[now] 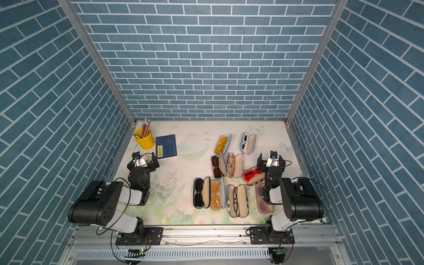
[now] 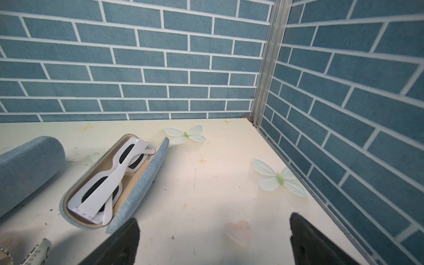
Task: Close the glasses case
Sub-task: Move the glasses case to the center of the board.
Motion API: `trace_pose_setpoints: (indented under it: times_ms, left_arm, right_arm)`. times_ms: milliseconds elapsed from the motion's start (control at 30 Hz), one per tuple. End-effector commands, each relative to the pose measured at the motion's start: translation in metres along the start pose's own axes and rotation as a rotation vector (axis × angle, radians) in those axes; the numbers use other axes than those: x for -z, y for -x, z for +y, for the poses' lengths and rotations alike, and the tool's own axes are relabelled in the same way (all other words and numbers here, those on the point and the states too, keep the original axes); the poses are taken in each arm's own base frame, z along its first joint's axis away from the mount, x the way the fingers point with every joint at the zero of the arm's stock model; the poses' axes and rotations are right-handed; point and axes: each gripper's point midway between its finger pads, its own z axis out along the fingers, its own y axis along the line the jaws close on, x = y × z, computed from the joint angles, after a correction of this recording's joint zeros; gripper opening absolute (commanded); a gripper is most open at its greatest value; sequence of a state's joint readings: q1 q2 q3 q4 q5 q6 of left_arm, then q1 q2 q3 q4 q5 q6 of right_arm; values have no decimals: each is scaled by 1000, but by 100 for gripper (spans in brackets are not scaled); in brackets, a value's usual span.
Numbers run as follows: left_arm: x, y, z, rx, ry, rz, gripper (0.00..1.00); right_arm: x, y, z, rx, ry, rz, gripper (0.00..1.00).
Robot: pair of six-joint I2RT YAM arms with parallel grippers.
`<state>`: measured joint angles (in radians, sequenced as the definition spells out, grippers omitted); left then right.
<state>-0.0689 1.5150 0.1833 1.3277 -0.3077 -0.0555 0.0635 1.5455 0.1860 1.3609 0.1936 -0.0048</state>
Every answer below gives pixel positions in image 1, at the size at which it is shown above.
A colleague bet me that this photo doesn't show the beige case purple glasses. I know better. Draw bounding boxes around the beige case purple glasses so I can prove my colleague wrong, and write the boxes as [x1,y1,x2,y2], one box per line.
[254,182,276,215]

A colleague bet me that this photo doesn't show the plaid beige glasses case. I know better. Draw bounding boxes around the plaid beige glasses case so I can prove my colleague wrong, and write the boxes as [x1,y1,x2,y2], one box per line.
[228,184,249,218]

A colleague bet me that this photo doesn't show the light blue denim case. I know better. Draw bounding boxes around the light blue denim case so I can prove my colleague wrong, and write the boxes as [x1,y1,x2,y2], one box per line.
[210,178,226,211]

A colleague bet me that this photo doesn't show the black glasses case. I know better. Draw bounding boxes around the black glasses case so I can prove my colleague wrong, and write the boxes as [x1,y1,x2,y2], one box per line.
[193,177,211,209]

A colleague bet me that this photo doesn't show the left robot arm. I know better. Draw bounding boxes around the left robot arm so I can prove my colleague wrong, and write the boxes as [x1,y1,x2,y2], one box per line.
[68,152,163,247]

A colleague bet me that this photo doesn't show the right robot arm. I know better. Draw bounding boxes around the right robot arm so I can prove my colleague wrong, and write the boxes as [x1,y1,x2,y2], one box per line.
[257,151,324,244]

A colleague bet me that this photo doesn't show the light blue case white sunglasses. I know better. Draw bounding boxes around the light blue case white sunglasses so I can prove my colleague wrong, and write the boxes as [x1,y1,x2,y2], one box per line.
[244,134,256,155]

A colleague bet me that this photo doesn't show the flag pattern glasses case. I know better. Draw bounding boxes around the flag pattern glasses case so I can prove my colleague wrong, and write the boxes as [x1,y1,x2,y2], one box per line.
[233,153,244,179]

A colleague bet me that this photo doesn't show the blue case yellow glasses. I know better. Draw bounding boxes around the blue case yellow glasses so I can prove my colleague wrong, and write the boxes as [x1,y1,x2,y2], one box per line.
[214,134,232,155]

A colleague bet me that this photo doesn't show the yellow tinted glasses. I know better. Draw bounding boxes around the yellow tinted glasses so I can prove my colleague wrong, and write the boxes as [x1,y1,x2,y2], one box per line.
[214,136,229,155]

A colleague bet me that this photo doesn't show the orange transparent glasses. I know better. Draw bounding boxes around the orange transparent glasses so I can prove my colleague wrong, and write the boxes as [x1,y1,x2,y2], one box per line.
[211,180,222,210]

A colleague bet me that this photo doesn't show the yellow pencil cup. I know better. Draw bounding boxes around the yellow pencil cup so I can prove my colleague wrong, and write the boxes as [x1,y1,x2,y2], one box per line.
[134,129,156,150]

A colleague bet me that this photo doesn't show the dark blue book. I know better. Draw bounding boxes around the dark blue book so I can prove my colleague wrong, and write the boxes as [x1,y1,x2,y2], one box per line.
[155,134,177,159]

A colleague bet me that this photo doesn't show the coloured pencils bundle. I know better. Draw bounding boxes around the coloured pencils bundle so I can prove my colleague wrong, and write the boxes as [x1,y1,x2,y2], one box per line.
[141,119,151,138]

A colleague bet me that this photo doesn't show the tortoise brown sunglasses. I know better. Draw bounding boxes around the tortoise brown sunglasses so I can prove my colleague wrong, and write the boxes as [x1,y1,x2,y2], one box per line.
[212,155,224,178]

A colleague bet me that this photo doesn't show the black sunglasses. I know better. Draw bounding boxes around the black sunglasses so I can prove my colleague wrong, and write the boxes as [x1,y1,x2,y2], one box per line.
[193,178,204,209]

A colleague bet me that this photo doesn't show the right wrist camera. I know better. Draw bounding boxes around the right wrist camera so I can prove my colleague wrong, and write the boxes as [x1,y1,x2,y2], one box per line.
[267,150,278,167]

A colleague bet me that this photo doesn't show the red frame sunglasses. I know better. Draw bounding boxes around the red frame sunglasses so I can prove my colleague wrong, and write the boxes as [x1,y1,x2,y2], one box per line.
[243,167,263,183]

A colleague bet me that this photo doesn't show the white frame sunglasses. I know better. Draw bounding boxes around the white frame sunglasses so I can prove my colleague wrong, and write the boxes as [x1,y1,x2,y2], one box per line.
[241,133,248,153]

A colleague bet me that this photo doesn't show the thin amber frame glasses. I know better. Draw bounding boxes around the thin amber frame glasses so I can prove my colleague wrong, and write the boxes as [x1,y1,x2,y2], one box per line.
[226,153,235,178]

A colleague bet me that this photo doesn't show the thin black frame glasses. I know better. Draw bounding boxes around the thin black frame glasses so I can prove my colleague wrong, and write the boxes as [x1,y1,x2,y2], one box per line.
[233,187,240,218]

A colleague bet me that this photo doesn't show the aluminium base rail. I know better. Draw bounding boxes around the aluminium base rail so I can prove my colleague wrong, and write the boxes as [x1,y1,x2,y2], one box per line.
[60,224,349,265]

